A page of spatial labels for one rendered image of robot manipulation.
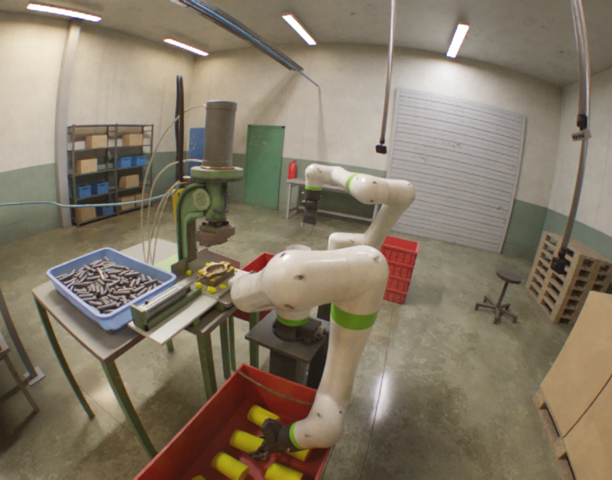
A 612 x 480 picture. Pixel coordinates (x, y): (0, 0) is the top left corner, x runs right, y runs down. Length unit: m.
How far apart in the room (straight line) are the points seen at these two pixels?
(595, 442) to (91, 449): 3.00
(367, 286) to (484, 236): 6.25
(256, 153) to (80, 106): 4.36
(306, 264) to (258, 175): 6.68
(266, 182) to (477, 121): 5.17
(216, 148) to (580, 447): 2.66
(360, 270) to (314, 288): 0.11
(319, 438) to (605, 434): 1.82
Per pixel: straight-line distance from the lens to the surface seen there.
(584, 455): 2.30
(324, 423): 0.77
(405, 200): 1.23
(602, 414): 2.20
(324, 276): 0.53
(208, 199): 1.12
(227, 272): 1.26
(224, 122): 1.09
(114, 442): 1.97
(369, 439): 1.93
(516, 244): 7.15
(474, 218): 6.59
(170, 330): 0.98
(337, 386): 0.80
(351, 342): 0.68
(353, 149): 6.41
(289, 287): 0.50
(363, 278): 0.57
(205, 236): 1.13
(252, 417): 1.10
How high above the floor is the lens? 1.59
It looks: 19 degrees down
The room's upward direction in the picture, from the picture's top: 6 degrees clockwise
